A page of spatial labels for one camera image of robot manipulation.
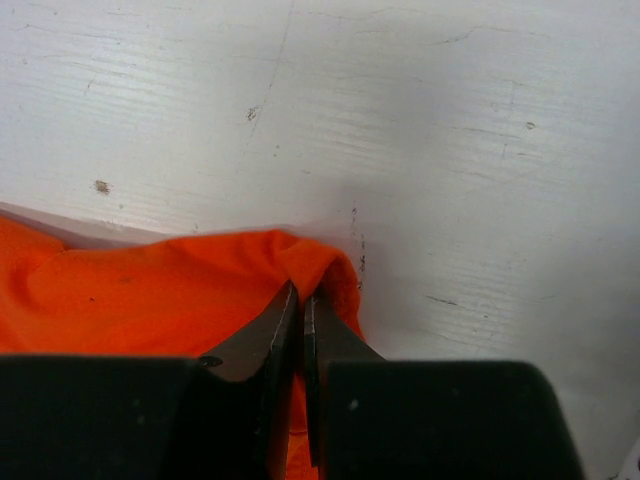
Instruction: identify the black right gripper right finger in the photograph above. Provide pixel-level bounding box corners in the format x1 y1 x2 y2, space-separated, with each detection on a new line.
303 292 384 468

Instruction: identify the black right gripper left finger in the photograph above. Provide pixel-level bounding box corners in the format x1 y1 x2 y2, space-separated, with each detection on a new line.
199 282 299 479

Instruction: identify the orange t shirt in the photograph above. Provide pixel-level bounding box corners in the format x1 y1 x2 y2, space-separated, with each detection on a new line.
0 214 369 480

